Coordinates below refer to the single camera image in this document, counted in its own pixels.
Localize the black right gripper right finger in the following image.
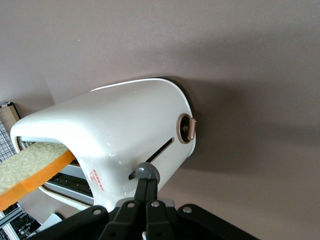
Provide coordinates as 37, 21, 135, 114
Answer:
145, 177, 180, 240

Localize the grey toaster lever knob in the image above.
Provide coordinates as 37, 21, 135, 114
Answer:
133, 161, 161, 182

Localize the wire basket with wooden shelf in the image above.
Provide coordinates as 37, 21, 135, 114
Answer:
0, 100, 21, 165

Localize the white two-slot toaster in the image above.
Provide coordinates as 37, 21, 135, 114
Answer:
9, 77, 198, 213

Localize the bronze toaster dial knob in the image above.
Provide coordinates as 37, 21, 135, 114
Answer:
176, 113, 198, 145

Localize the aluminium profile frame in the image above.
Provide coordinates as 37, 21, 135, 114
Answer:
0, 202, 41, 240

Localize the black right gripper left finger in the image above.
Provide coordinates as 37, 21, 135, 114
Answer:
97, 176, 149, 240

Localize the bread slice with orange crust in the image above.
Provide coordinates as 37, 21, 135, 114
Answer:
0, 141, 76, 212

